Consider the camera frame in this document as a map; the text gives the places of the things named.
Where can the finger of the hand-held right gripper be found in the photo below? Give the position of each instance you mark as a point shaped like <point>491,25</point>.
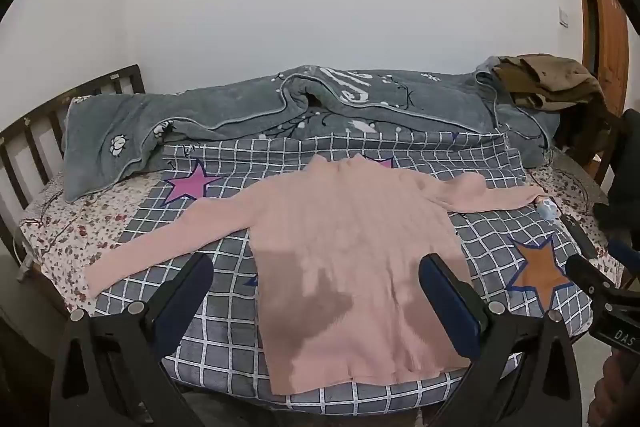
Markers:
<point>592,279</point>
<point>625,252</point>

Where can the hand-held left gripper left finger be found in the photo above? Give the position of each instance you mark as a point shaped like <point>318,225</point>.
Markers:
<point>187,302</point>

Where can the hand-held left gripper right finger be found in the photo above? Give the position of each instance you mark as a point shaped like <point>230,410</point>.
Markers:
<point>450,307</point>

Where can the pink knit sweater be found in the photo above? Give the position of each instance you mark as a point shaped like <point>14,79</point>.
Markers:
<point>350,232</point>

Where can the brown clothes pile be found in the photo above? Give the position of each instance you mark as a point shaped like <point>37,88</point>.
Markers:
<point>555,82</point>

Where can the person's right hand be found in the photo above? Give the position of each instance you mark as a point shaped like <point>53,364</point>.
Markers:
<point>617,392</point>

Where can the slim black object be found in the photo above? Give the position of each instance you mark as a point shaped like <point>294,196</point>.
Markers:
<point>580,237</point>

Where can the grey checkered star bed sheet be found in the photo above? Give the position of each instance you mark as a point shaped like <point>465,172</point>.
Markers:
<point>225,332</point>

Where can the small blue white object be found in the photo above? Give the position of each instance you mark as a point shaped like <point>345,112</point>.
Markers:
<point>547,208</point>

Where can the dark wooden chair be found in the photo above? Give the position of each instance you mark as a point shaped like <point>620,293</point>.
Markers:
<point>582,132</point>

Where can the floral bed sheet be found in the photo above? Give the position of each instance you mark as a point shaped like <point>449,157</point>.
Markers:
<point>75,227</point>

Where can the grey fleece blanket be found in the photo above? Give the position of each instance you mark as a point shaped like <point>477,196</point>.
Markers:
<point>200,112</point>

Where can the wooden door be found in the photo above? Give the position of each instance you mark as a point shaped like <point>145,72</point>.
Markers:
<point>612,37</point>

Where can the dark wooden bed headboard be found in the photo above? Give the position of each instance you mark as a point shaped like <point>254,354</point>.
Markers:
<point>137,82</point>

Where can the white wall switch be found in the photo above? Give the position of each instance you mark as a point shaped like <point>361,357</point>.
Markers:
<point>564,17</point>

